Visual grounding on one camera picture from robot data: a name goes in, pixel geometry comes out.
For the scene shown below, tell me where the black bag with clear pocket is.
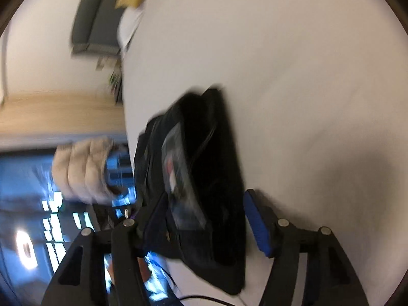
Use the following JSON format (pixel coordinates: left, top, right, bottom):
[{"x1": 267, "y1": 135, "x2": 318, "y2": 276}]
[{"x1": 166, "y1": 85, "x2": 247, "y2": 296}]

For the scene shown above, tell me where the dark glass window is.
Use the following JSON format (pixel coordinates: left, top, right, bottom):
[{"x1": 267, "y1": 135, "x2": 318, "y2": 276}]
[{"x1": 0, "y1": 147, "x2": 138, "y2": 295}]

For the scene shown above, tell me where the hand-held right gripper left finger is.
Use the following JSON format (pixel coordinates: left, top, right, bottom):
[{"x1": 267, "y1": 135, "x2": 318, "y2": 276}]
[{"x1": 41, "y1": 194, "x2": 171, "y2": 306}]

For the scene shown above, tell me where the white bed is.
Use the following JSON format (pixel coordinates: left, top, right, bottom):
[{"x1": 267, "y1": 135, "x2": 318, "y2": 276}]
[{"x1": 119, "y1": 0, "x2": 406, "y2": 306}]

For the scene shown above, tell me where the grey headboard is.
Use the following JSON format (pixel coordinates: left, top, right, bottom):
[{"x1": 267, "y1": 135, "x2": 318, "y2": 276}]
[{"x1": 69, "y1": 0, "x2": 129, "y2": 55}]

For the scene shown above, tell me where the black cable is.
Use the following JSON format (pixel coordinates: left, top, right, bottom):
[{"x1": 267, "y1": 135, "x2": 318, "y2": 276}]
[{"x1": 166, "y1": 269, "x2": 244, "y2": 306}]

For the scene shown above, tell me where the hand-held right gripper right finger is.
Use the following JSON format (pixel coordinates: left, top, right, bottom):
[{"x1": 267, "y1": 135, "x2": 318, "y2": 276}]
[{"x1": 243, "y1": 189, "x2": 370, "y2": 306}]

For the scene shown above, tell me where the small white pillow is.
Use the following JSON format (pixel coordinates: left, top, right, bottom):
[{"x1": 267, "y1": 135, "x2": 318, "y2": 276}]
[{"x1": 117, "y1": 6, "x2": 145, "y2": 50}]

